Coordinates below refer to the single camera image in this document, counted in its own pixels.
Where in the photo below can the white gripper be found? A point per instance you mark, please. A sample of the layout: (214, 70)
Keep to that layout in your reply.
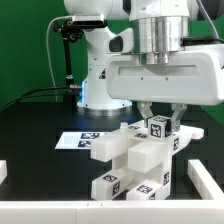
(193, 76)

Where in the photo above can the white tagged cube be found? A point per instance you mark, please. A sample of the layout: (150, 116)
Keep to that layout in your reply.
(159, 127)

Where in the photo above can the white chair back frame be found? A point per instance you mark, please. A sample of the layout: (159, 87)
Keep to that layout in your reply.
(118, 142)

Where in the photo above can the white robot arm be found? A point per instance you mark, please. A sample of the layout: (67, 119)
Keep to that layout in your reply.
(155, 59)

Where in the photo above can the white block at left edge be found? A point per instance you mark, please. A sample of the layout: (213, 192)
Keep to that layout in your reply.
(3, 170)

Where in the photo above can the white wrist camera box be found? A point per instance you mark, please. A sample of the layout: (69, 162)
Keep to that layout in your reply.
(122, 42)

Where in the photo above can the black camera stand pole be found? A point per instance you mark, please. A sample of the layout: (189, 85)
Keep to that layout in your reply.
(69, 97)

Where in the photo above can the white marker base plate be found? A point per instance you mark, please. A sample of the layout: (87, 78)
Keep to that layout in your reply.
(76, 140)

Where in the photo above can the white obstacle wall frame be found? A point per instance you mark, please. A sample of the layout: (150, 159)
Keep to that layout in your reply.
(209, 209)

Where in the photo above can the black camera on stand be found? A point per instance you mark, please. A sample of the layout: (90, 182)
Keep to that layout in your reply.
(73, 27)

